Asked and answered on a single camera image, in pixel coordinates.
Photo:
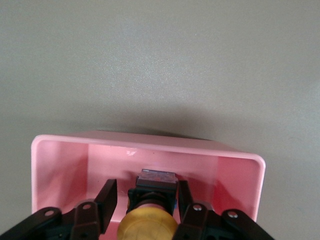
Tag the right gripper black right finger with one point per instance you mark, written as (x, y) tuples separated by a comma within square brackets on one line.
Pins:
[(186, 200)]

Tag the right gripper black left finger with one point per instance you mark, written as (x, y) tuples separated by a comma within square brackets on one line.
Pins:
[(107, 200)]

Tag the yellow push button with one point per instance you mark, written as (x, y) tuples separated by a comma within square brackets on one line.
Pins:
[(147, 222)]

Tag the pink plastic box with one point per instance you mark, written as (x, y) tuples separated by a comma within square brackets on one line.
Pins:
[(62, 170)]

